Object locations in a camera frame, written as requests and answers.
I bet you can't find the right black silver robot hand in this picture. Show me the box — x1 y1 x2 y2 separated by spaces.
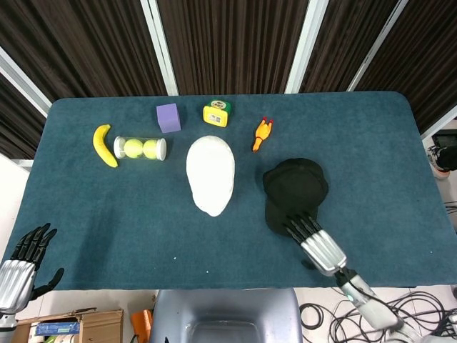
283 212 348 277

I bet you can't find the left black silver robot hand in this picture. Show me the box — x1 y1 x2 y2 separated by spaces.
0 223 66 315

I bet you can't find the black baseball cap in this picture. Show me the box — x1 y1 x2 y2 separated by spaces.
263 157 330 237

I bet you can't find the white head form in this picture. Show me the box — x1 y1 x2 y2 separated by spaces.
185 135 236 217

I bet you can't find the blue white small carton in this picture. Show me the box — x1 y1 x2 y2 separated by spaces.
35 321 80 336

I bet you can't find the brown cardboard box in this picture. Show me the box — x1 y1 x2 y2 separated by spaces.
16 309 124 343

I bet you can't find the grey robot torso base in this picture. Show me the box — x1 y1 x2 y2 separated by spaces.
149 288 303 343

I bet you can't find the yellow rubber chicken toy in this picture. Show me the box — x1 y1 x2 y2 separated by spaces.
251 116 275 154

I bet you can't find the orange plastic object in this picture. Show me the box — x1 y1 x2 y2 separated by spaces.
131 309 154 343

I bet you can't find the white sneaker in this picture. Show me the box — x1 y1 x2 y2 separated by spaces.
427 144 457 179

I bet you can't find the blue felt table mat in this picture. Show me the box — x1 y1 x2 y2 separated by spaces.
0 91 457 291

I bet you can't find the yellow banana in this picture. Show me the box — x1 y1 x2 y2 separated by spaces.
93 124 119 168

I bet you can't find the yellow green small box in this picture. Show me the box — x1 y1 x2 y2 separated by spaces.
202 99 234 128

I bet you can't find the yellow-green tennis ball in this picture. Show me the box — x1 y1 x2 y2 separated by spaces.
124 138 144 159
142 139 161 160

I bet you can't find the clear tennis ball tube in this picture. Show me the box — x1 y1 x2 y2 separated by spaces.
113 135 168 161

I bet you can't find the purple foam cube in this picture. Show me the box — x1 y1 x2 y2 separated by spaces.
156 103 182 134

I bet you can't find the dark brown pleated curtain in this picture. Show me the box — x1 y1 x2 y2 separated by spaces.
0 0 457 160

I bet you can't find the black floor cable bundle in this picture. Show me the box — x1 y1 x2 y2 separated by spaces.
299 289 457 343

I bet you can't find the white frame post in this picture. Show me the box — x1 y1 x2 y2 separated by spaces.
0 46 53 117
284 0 329 94
348 0 411 92
139 0 179 96

